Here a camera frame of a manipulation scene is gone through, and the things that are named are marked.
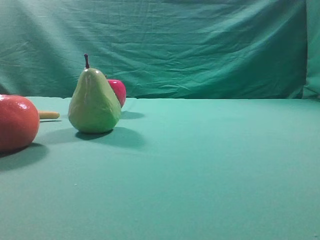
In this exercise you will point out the green pear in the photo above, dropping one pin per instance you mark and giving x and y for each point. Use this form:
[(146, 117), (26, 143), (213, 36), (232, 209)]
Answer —
[(94, 107)]

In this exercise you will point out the green table cloth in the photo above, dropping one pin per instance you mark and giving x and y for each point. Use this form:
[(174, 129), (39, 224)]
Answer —
[(172, 169)]

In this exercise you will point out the red apple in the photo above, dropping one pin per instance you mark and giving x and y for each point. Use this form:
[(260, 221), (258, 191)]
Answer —
[(119, 90)]

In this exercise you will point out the green backdrop cloth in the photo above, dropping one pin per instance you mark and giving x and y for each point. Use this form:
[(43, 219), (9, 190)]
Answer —
[(189, 49)]

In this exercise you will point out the yellow stick-shaped object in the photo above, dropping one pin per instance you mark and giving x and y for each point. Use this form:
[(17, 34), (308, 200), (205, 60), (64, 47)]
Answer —
[(48, 115)]

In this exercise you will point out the orange round fruit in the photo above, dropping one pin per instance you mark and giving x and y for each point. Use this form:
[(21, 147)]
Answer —
[(19, 122)]

